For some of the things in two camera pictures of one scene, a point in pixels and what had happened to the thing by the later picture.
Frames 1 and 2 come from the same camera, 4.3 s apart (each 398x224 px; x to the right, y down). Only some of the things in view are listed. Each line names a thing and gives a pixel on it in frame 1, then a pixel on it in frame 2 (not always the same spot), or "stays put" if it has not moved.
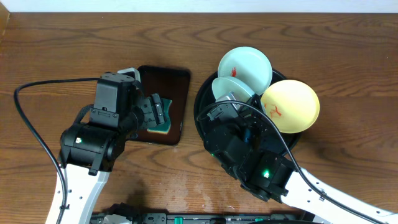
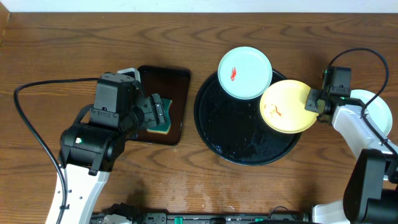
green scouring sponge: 165,127 stays put
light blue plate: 221,87 to 378,109
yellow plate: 291,106 stays put
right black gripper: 254,117 to 310,104
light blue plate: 248,65 stays put
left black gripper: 157,109 stays put
